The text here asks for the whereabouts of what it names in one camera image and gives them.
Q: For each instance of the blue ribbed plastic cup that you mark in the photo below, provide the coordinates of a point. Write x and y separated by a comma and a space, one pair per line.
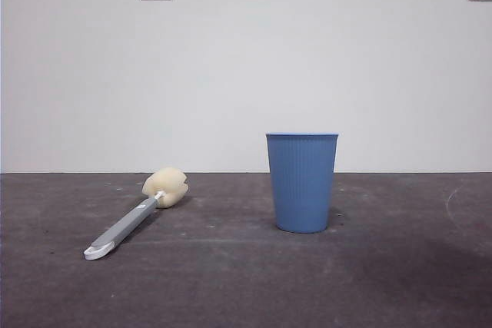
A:
301, 189

